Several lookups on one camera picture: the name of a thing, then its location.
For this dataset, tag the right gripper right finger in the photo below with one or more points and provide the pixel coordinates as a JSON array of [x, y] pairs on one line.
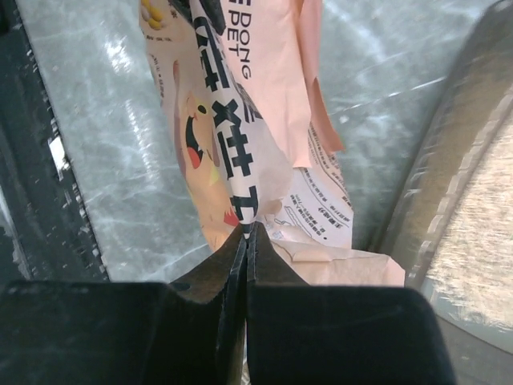
[[303, 334]]

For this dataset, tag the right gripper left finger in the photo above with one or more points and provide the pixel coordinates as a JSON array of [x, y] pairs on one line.
[[189, 331]]

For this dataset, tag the orange cat litter bag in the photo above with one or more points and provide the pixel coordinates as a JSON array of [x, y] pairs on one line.
[[238, 82]]

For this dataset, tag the beige cat litter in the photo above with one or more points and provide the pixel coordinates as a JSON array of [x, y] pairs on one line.
[[471, 273]]

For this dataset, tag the grey translucent litter box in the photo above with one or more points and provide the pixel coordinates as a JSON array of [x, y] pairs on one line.
[[475, 104]]

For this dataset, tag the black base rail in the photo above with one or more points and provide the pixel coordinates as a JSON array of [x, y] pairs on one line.
[[45, 229]]

